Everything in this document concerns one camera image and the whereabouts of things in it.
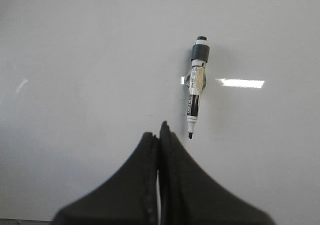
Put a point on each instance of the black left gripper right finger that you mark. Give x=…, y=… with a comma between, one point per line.
x=189, y=196

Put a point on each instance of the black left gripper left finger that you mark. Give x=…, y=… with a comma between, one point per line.
x=129, y=197

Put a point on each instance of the black white whiteboard marker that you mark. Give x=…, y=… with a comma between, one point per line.
x=195, y=80

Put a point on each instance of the large white whiteboard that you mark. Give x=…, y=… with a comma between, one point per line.
x=82, y=80

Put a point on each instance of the aluminium whiteboard frame rail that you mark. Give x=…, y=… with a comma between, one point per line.
x=6, y=221

